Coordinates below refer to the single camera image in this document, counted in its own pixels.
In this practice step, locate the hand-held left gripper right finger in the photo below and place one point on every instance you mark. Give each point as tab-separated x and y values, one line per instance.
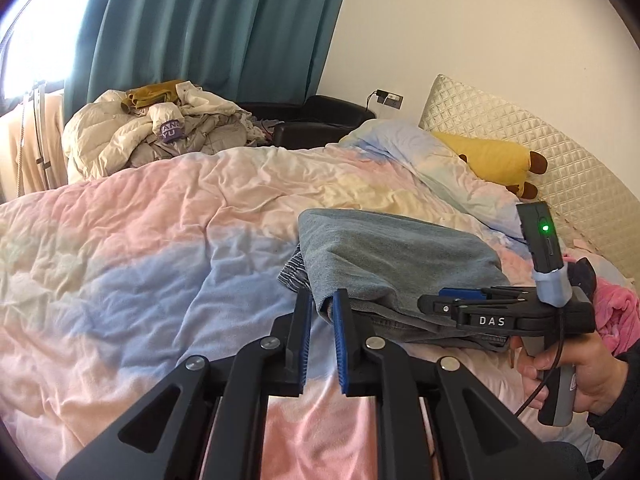
342	345

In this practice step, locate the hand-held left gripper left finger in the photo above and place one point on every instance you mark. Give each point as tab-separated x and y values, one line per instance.
304	350

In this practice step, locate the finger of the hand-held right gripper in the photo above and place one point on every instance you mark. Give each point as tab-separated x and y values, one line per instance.
450	307
457	292

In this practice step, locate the blue denim pants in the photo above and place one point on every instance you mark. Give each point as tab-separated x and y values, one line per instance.
400	255

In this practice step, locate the person's right forearm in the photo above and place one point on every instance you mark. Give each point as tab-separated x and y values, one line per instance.
620	410

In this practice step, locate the pile of cream clothes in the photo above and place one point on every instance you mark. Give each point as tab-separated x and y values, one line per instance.
100	130

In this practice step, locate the person's right hand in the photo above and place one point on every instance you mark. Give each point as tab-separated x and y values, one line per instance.
595	375

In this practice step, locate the pink fluffy cloth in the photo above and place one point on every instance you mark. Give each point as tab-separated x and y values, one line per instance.
622	310

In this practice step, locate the grey striped cloth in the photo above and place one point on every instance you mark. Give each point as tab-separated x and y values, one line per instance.
295	272

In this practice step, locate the yellow plush toy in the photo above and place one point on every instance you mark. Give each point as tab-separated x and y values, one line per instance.
490	157

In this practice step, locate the cream quilted headboard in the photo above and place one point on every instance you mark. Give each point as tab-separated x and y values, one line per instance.
575	170

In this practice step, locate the pastel quilted blanket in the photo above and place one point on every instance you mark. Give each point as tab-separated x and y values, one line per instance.
125	260

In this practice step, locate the black armchair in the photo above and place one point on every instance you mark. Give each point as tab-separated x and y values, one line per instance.
325	110

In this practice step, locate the grey garment purple label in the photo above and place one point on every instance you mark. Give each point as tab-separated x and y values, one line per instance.
172	130

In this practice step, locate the mustard yellow cloth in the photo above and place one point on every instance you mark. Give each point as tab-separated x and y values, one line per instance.
150	92

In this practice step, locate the teal curtain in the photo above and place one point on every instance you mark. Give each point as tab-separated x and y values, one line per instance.
210	25

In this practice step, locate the metal garment steamer stand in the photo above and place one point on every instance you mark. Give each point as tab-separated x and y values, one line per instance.
40	110

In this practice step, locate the window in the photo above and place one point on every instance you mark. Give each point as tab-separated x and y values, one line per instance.
40	35

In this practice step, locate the wall socket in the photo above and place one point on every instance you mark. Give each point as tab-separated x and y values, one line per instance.
392	100

